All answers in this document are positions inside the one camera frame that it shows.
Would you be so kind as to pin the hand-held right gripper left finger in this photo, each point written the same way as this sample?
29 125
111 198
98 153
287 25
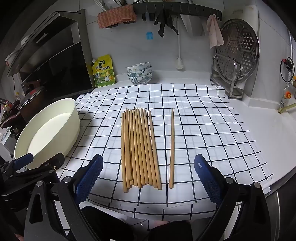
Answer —
89 178

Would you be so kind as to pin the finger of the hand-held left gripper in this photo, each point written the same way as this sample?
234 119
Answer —
23 160
49 165

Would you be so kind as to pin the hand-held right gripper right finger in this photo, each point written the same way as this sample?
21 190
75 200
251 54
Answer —
205 176

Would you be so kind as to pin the cream round basin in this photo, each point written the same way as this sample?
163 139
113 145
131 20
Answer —
50 129

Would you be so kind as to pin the single wooden chopstick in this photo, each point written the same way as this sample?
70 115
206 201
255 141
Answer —
171 150

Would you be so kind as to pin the bundle of wooden chopsticks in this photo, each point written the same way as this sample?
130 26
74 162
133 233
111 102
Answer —
138 150

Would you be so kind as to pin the white black checked cloth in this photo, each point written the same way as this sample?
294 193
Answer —
203 129

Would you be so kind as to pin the brown cooking pot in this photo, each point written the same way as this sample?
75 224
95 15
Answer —
34 109

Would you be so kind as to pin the glass pot lid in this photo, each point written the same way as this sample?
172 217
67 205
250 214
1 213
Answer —
31 97

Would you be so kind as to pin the row of condiment bottles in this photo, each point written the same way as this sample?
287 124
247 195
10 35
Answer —
17 96

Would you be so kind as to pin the black range hood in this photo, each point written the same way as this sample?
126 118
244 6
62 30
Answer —
57 69

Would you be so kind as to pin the white bowl red print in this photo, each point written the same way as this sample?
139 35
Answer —
11 58

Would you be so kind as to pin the yellow seasoning pouch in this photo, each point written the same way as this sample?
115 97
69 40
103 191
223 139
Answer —
104 74

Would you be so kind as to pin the blue floral ceramic bowl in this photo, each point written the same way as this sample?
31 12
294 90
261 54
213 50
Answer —
138 67
140 75
140 80

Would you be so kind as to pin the stainless steamer tray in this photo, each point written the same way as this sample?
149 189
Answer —
238 51

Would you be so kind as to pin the red gas valve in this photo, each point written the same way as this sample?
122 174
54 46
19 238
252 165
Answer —
288 62

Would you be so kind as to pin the pink hanging cloth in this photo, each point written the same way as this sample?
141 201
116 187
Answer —
215 32

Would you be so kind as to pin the black hanging cloth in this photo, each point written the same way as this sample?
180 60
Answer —
165 23

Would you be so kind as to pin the orange sponge cloth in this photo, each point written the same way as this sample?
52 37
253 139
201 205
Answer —
115 17

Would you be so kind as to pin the blue wall sticker hook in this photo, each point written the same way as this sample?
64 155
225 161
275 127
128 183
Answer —
149 36

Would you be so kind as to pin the black wall hook rail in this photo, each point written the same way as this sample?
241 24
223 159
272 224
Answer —
180 9

